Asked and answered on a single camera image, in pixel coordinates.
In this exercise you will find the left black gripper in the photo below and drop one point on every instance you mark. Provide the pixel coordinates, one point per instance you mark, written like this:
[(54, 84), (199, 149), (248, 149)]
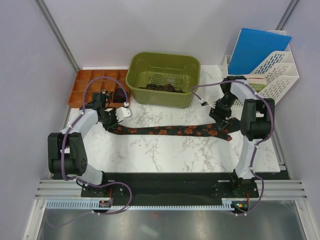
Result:
[(114, 123)]

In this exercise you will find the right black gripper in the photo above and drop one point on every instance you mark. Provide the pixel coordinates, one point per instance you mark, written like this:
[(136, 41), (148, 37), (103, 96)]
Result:
[(219, 116)]

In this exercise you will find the black orange floral tie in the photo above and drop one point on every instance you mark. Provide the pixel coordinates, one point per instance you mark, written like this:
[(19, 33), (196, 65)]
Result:
[(204, 130)]

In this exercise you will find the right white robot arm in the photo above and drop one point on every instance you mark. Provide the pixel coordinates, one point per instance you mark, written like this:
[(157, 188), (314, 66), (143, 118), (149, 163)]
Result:
[(256, 126)]

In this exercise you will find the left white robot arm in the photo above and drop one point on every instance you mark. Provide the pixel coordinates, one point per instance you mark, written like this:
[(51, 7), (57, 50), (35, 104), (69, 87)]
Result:
[(67, 157)]

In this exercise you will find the rolled dark navy tie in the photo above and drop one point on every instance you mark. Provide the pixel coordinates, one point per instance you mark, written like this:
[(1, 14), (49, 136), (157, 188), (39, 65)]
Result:
[(119, 95)]

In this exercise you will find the rolled colourful floral tie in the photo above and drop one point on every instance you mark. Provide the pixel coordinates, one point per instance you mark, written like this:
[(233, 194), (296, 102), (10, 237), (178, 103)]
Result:
[(108, 95)]

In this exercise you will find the orange compartment tray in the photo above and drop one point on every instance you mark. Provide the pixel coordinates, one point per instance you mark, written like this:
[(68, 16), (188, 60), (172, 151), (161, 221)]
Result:
[(90, 81)]

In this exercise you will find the green treehouse book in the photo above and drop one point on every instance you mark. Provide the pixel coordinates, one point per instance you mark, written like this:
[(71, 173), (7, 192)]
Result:
[(257, 81)]

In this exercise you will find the dark tie in basin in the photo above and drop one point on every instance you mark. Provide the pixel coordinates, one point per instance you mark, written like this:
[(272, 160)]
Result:
[(164, 88)]

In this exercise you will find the olive green plastic basin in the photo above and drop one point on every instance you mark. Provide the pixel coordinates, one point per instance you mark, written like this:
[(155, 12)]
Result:
[(181, 71)]

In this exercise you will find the white file organizer rack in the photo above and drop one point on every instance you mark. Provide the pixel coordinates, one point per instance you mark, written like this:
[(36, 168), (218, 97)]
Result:
[(280, 76)]

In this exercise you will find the blue folder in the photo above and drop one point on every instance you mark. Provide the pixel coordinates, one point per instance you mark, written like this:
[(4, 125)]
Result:
[(256, 49)]

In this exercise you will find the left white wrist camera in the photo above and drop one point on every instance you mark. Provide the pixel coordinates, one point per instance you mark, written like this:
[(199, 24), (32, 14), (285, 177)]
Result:
[(122, 113)]

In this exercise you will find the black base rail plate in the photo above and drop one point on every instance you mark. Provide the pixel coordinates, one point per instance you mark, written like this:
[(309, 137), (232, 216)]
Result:
[(173, 189)]

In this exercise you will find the aluminium frame rail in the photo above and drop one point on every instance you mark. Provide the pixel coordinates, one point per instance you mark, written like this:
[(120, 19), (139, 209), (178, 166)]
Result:
[(273, 190)]

